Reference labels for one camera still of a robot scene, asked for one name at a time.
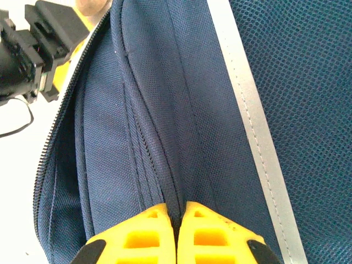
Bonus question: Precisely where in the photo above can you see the thin black cable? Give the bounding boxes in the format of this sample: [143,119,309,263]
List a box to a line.
[0,96,35,138]

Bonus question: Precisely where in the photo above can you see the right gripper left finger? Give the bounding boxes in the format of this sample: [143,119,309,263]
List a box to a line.
[70,202,177,264]

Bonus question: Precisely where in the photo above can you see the navy blue backpack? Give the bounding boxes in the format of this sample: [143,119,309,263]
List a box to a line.
[32,0,352,264]

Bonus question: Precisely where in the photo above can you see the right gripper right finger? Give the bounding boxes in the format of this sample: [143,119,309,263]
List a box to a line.
[177,201,282,264]

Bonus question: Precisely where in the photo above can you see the tan glasses case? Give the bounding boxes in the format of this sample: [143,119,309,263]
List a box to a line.
[75,0,112,18]

